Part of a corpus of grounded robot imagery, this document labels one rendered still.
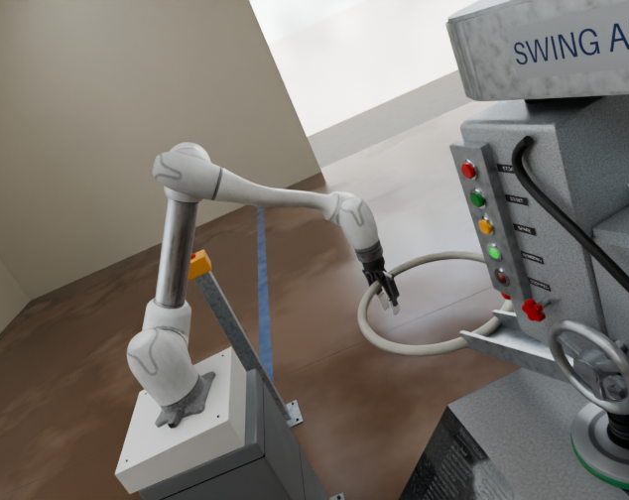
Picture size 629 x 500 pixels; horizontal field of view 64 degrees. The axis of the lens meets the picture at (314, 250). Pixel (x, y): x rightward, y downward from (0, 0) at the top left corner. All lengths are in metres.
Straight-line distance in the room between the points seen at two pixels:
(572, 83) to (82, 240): 7.74
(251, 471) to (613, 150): 1.34
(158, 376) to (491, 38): 1.31
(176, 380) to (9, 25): 6.67
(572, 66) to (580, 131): 0.11
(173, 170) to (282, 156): 5.97
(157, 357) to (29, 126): 6.51
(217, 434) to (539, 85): 1.28
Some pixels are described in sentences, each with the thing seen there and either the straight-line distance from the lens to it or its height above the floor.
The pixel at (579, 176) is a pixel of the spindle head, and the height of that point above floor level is 1.49.
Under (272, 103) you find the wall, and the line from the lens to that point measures 7.30.
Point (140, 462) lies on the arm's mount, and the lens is 1.71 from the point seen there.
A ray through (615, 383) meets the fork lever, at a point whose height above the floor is 1.08.
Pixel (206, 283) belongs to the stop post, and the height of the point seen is 0.95.
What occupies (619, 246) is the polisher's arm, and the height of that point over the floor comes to 1.40.
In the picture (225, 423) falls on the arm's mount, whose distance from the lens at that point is 1.59.
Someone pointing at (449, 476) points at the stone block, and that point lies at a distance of 1.34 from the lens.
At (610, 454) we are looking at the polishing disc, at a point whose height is 0.88.
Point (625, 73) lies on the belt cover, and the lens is 0.61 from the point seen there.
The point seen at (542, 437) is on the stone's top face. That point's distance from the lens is 1.25.
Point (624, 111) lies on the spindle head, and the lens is 0.78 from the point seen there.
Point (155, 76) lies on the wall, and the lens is 7.39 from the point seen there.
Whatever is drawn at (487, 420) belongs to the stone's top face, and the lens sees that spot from 1.31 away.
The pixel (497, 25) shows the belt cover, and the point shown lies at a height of 1.70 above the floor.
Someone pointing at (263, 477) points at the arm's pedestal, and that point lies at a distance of 1.72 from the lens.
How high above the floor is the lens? 1.78
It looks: 21 degrees down
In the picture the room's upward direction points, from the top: 25 degrees counter-clockwise
